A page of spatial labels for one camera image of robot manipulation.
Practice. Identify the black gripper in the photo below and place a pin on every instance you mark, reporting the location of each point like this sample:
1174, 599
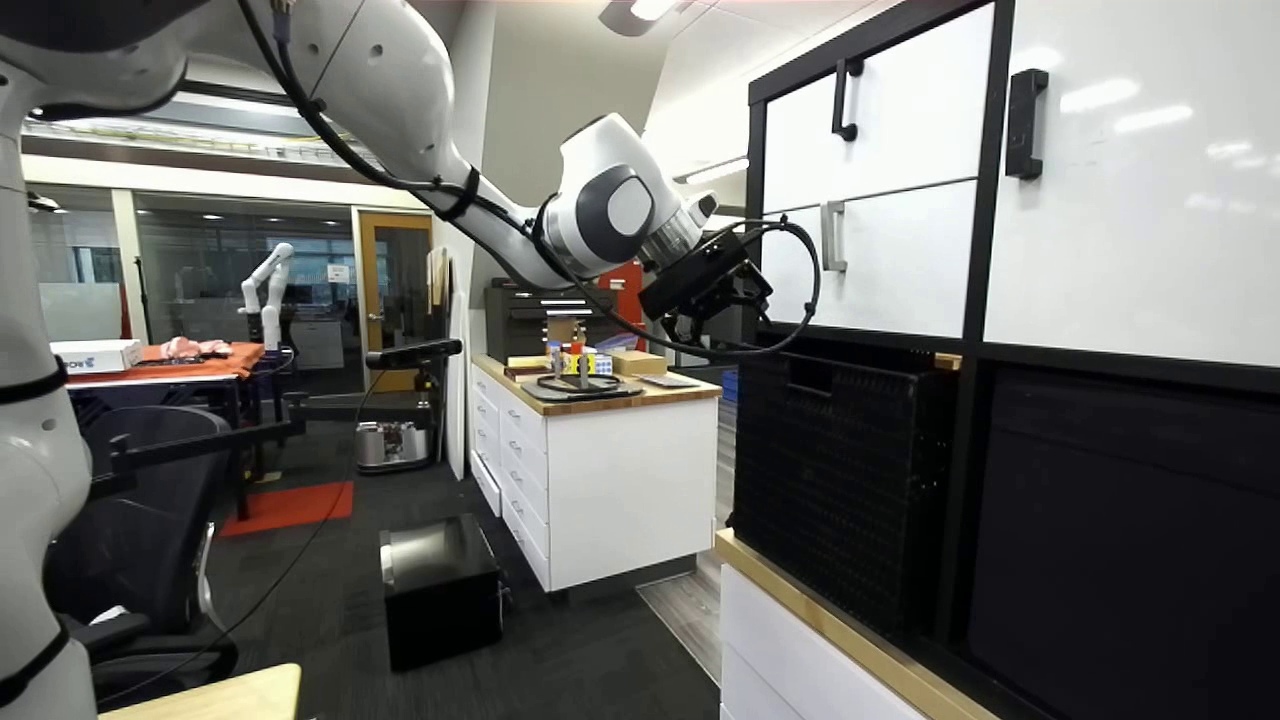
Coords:
702, 274

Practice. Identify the black mesh storage bin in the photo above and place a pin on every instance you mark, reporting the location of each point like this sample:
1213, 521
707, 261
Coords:
841, 493

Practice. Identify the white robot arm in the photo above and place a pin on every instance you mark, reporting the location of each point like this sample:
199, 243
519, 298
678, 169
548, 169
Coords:
384, 64

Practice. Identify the small white robot arm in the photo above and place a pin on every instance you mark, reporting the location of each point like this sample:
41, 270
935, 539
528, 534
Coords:
264, 286

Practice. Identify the white island cabinet wooden top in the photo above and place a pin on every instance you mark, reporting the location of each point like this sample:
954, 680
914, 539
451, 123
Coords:
624, 482

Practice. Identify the white plastic bin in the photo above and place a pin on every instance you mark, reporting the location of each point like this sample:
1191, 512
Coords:
394, 444

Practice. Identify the white base cabinet wooden top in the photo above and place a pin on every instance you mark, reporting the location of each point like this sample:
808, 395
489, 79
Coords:
785, 666

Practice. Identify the black solid storage bin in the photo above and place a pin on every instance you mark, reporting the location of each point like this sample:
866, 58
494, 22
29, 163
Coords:
1134, 562

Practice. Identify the wooden block box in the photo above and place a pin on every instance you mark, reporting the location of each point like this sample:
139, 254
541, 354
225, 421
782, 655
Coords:
642, 360

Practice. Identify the orange red object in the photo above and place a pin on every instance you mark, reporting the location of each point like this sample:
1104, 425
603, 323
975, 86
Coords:
620, 298

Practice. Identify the colourful small items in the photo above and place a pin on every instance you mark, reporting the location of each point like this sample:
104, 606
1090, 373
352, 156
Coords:
572, 360

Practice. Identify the black round tray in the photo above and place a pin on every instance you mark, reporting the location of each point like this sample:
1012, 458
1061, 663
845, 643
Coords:
585, 389

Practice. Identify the black countertop appliance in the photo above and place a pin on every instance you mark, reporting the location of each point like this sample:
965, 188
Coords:
526, 317

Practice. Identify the ceiling light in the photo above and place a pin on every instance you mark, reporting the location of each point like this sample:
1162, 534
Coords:
646, 10

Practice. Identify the wooden door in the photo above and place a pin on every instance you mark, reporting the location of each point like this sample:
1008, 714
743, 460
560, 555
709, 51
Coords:
394, 300

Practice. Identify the black box on floor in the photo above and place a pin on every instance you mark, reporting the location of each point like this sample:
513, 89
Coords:
441, 603

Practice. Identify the red floor mat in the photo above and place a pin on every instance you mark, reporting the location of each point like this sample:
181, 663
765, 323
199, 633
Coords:
291, 506

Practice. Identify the table with orange cloth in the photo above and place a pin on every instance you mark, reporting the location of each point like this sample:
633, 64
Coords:
172, 360

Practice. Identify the black office chair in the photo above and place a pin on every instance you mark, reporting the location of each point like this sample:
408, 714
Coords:
141, 534

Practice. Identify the white box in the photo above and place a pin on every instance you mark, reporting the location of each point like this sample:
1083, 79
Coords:
94, 354

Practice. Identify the light wooden table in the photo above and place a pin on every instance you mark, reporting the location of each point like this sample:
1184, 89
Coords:
213, 699

